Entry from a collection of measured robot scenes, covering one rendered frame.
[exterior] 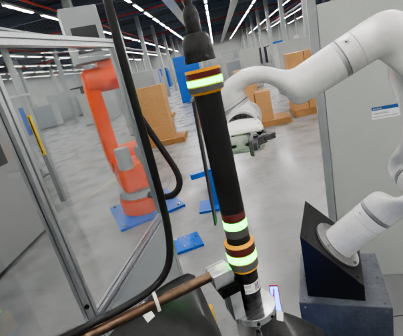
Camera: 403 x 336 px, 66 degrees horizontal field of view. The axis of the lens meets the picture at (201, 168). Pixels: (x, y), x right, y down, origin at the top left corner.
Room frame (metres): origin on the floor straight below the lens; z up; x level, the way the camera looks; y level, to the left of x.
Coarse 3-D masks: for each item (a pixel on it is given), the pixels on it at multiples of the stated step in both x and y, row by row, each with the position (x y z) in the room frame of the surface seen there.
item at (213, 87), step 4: (212, 84) 0.36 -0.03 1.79; (216, 84) 0.37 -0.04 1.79; (220, 84) 0.37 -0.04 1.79; (196, 88) 0.37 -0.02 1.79; (200, 88) 0.36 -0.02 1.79; (204, 88) 0.36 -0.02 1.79; (208, 88) 0.36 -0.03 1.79; (212, 88) 0.36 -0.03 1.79; (216, 88) 0.37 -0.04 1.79; (192, 92) 0.37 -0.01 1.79; (196, 92) 0.37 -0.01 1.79; (200, 92) 0.36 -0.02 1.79; (204, 92) 0.36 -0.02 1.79
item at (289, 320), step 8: (272, 320) 0.60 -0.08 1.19; (288, 320) 0.60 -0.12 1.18; (296, 320) 0.60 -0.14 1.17; (304, 320) 0.60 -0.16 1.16; (240, 328) 0.59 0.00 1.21; (248, 328) 0.58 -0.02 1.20; (264, 328) 0.58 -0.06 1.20; (272, 328) 0.58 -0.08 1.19; (280, 328) 0.57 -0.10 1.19; (288, 328) 0.57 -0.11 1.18; (296, 328) 0.58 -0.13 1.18; (304, 328) 0.58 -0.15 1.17; (312, 328) 0.58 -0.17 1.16; (320, 328) 0.59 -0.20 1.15
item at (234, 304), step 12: (216, 264) 0.38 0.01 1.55; (216, 276) 0.35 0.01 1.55; (228, 276) 0.36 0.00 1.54; (216, 288) 0.35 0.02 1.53; (228, 288) 0.35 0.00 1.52; (240, 288) 0.36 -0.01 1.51; (228, 300) 0.37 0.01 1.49; (240, 300) 0.36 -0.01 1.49; (264, 300) 0.38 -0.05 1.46; (240, 312) 0.36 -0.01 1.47; (252, 312) 0.37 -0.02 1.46; (264, 312) 0.36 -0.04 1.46; (240, 324) 0.36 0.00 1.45; (252, 324) 0.35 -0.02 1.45
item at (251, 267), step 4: (256, 260) 0.37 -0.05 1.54; (252, 264) 0.37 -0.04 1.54; (256, 264) 0.37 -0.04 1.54; (232, 268) 0.37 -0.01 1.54; (236, 268) 0.37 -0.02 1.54; (240, 268) 0.36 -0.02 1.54; (244, 268) 0.36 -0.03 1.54; (248, 268) 0.36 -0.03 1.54; (252, 268) 0.36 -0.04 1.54; (236, 272) 0.37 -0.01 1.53; (240, 272) 0.36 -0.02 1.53; (244, 272) 0.36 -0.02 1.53
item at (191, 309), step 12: (180, 276) 0.51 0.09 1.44; (192, 276) 0.52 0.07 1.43; (168, 288) 0.49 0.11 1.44; (144, 300) 0.46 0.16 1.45; (180, 300) 0.47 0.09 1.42; (192, 300) 0.48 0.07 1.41; (204, 300) 0.48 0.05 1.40; (156, 312) 0.45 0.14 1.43; (168, 312) 0.45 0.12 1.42; (180, 312) 0.45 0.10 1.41; (192, 312) 0.46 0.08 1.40; (204, 312) 0.46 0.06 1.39; (132, 324) 0.43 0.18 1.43; (144, 324) 0.43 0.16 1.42; (156, 324) 0.44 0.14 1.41; (168, 324) 0.44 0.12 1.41; (180, 324) 0.44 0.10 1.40; (192, 324) 0.44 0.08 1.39; (204, 324) 0.44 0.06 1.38; (216, 324) 0.45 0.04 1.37
